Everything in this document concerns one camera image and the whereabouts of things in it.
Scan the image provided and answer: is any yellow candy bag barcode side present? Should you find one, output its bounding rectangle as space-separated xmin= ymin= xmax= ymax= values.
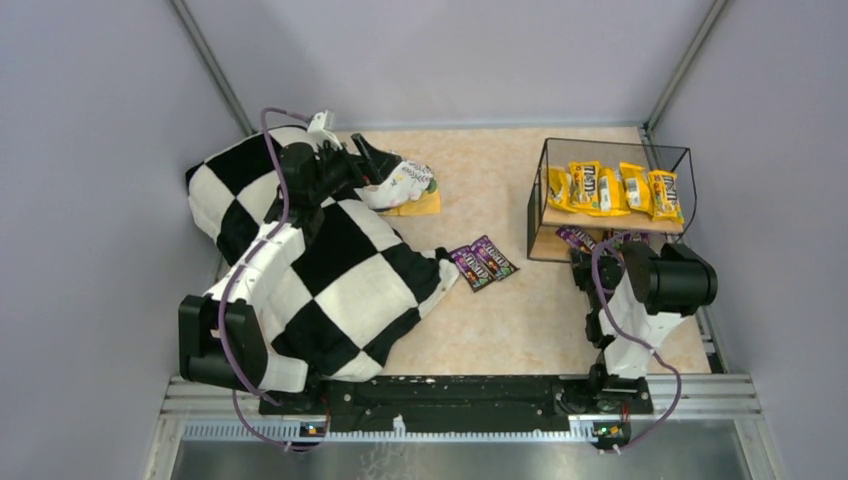
xmin=547 ymin=167 xmax=576 ymax=213

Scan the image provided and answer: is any purple m&m bag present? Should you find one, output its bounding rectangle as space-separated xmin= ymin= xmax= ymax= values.
xmin=470 ymin=235 xmax=520 ymax=281
xmin=556 ymin=225 xmax=599 ymax=254
xmin=450 ymin=246 xmax=495 ymax=292

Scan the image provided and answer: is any yellow m&m bag front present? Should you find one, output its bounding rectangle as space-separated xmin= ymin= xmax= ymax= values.
xmin=569 ymin=161 xmax=600 ymax=215

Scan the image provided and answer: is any yellow m&m bag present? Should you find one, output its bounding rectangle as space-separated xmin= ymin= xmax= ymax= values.
xmin=648 ymin=170 xmax=685 ymax=225
xmin=569 ymin=161 xmax=600 ymax=215

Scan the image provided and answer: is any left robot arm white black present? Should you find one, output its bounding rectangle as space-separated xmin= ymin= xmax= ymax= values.
xmin=178 ymin=126 xmax=404 ymax=396

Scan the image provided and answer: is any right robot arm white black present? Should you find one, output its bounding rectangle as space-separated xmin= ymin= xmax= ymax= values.
xmin=570 ymin=241 xmax=718 ymax=400

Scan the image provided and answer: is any yellow candy bag shelf left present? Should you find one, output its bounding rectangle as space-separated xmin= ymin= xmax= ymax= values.
xmin=598 ymin=166 xmax=631 ymax=217

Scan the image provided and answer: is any yellow candy bag shelf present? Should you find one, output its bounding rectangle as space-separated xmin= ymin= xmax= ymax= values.
xmin=619 ymin=162 xmax=654 ymax=214
xmin=598 ymin=166 xmax=631 ymax=217

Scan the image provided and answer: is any yellow candy bag shelf middle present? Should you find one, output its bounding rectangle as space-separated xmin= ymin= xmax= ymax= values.
xmin=619 ymin=162 xmax=654 ymax=214

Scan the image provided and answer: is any yellow m&m bag on shelf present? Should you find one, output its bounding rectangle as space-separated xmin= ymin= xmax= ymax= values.
xmin=648 ymin=170 xmax=685 ymax=225

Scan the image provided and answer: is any animal print white cloth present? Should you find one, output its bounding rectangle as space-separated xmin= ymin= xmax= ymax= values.
xmin=357 ymin=158 xmax=438 ymax=211

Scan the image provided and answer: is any yellow cloth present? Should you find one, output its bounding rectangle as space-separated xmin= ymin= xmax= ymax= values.
xmin=381 ymin=190 xmax=442 ymax=217

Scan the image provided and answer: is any black white checkered cloth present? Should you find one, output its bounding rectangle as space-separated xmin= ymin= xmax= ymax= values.
xmin=185 ymin=161 xmax=459 ymax=383

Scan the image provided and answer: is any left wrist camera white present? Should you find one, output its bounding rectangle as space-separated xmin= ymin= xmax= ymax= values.
xmin=307 ymin=109 xmax=344 ymax=149

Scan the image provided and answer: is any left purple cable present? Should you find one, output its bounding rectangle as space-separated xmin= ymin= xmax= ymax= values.
xmin=217 ymin=106 xmax=326 ymax=453

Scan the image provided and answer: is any black wire mesh shelf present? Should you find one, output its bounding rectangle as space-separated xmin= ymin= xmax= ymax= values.
xmin=526 ymin=137 xmax=692 ymax=263

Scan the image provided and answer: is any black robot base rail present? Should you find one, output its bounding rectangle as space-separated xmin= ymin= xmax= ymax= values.
xmin=259 ymin=374 xmax=654 ymax=434

